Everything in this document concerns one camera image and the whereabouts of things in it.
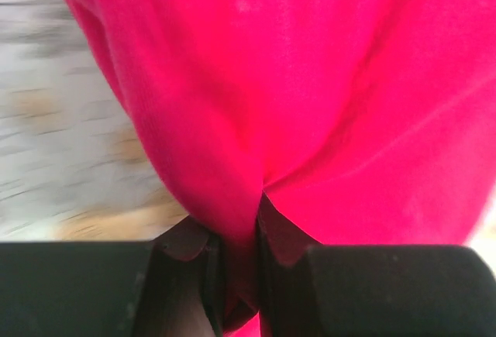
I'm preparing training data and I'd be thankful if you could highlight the floral table mat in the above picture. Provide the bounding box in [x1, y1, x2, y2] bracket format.
[1, 0, 187, 242]

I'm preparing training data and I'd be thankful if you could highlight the magenta t shirt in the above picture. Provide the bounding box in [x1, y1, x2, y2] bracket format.
[64, 0, 495, 336]

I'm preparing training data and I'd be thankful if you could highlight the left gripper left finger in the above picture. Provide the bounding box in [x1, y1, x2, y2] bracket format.
[1, 218, 224, 337]

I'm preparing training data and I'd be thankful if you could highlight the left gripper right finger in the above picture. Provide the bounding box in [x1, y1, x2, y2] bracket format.
[257, 197, 495, 336]

